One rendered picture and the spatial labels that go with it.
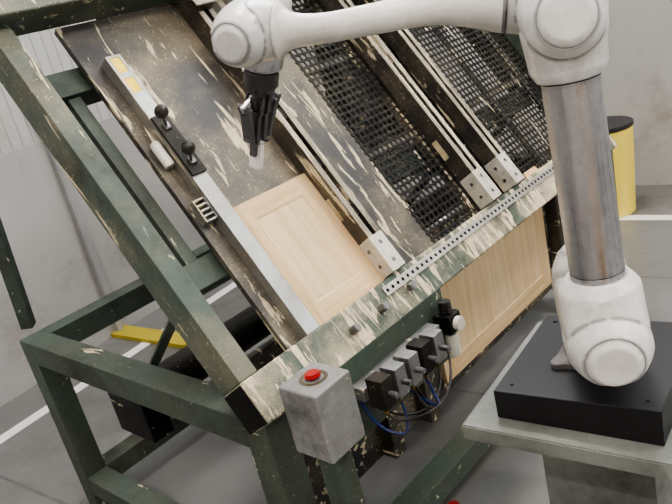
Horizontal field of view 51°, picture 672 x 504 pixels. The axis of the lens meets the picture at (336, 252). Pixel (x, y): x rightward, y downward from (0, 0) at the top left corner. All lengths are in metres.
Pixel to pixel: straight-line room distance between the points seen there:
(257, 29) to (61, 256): 3.42
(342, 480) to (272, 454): 0.20
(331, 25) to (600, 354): 0.76
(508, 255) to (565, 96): 1.85
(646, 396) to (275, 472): 0.89
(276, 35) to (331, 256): 0.91
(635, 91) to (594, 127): 3.90
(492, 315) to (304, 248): 1.18
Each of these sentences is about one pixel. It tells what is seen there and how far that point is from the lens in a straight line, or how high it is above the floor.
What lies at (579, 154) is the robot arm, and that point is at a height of 1.37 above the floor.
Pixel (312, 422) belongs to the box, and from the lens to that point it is 1.61.
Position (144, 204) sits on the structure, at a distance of 1.99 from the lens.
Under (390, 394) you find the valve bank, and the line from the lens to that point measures 1.89.
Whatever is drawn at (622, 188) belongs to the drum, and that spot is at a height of 0.19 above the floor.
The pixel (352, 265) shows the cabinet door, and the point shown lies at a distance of 2.09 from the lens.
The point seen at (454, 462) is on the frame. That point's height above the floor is 0.18.
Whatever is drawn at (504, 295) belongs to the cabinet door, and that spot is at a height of 0.39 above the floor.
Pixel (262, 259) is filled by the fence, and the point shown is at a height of 1.10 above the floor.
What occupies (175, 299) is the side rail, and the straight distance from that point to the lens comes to 1.79.
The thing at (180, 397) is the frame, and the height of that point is 0.79.
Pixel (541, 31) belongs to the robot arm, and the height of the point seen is 1.59.
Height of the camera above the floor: 1.72
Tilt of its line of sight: 20 degrees down
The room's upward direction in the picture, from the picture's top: 14 degrees counter-clockwise
